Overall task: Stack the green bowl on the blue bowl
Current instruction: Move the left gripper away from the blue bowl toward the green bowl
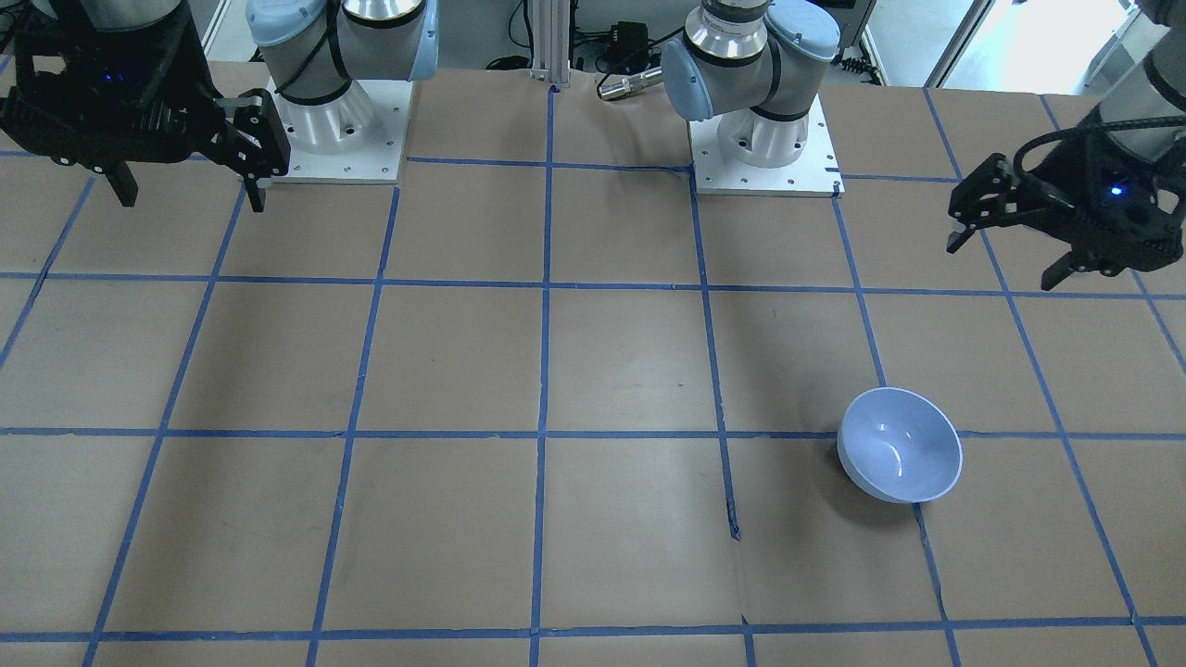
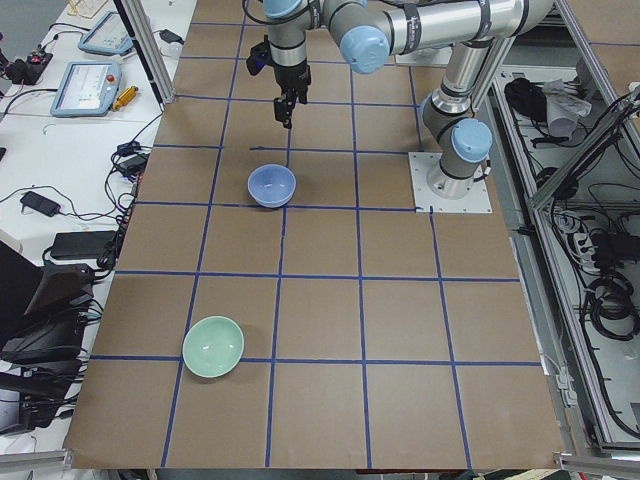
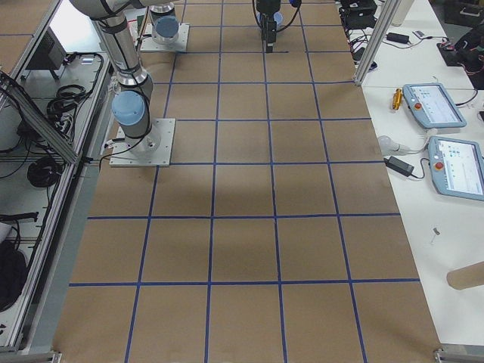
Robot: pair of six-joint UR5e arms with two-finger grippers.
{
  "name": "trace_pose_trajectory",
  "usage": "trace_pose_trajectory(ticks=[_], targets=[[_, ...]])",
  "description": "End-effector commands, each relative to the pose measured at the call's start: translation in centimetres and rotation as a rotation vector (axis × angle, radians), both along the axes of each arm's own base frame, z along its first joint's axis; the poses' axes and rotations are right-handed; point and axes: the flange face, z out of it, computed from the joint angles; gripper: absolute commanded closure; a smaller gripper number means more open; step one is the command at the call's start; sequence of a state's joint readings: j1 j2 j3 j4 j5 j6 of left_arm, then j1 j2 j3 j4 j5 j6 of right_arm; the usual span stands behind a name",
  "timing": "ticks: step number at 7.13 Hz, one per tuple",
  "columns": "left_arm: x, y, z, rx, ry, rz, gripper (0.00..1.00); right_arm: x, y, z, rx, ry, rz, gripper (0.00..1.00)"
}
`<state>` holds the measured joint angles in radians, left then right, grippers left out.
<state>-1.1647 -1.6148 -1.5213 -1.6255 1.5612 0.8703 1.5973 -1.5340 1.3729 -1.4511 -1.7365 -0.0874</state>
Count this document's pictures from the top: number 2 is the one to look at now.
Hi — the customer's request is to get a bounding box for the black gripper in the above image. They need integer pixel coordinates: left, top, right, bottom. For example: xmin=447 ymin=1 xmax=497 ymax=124
xmin=270 ymin=47 xmax=311 ymax=130

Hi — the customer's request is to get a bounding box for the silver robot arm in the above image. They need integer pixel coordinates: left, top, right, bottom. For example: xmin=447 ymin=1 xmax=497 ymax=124
xmin=421 ymin=38 xmax=513 ymax=200
xmin=247 ymin=1 xmax=552 ymax=128

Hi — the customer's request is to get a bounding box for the blue bowl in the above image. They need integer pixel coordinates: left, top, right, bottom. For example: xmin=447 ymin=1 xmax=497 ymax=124
xmin=247 ymin=164 xmax=297 ymax=208

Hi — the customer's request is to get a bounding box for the yellow cylindrical tool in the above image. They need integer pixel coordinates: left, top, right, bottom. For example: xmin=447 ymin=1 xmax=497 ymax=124
xmin=112 ymin=85 xmax=139 ymax=111

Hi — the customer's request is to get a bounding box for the far blue teach pendant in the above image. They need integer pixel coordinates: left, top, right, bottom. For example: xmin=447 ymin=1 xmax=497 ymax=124
xmin=78 ymin=10 xmax=133 ymax=56

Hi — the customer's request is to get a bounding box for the blue teach pendant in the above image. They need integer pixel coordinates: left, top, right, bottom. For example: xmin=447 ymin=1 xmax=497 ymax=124
xmin=50 ymin=61 xmax=122 ymax=118
xmin=78 ymin=10 xmax=133 ymax=56

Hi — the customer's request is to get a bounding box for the near blue teach pendant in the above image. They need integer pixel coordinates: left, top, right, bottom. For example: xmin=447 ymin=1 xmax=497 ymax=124
xmin=50 ymin=61 xmax=122 ymax=118

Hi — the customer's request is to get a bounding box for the brown paper table cover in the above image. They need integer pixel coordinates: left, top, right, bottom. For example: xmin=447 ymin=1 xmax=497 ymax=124
xmin=65 ymin=1 xmax=563 ymax=470

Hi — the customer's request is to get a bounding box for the black flat power brick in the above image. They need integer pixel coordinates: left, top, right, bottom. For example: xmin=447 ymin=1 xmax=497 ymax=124
xmin=50 ymin=230 xmax=116 ymax=260

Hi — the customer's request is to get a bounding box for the black power adapter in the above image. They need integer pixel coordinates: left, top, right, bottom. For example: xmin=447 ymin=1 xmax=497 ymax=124
xmin=20 ymin=191 xmax=61 ymax=217

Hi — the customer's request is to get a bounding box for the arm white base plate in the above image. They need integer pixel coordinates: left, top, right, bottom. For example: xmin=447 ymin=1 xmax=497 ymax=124
xmin=408 ymin=152 xmax=493 ymax=214

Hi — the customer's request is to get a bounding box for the aluminium frame post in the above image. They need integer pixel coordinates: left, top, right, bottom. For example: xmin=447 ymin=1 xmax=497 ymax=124
xmin=114 ymin=0 xmax=176 ymax=105

